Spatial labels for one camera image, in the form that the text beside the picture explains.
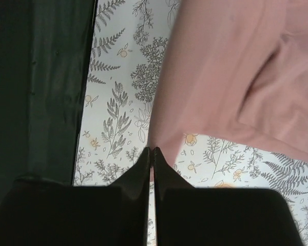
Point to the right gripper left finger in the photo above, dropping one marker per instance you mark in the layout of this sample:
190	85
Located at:
39	212

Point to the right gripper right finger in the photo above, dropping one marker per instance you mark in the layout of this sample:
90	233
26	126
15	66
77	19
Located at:
186	215

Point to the pink t shirt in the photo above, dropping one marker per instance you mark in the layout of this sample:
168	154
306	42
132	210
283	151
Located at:
235	70

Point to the floral table mat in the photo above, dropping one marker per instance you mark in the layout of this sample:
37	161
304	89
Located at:
129	41

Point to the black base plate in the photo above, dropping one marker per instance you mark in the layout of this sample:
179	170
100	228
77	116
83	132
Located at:
44	60

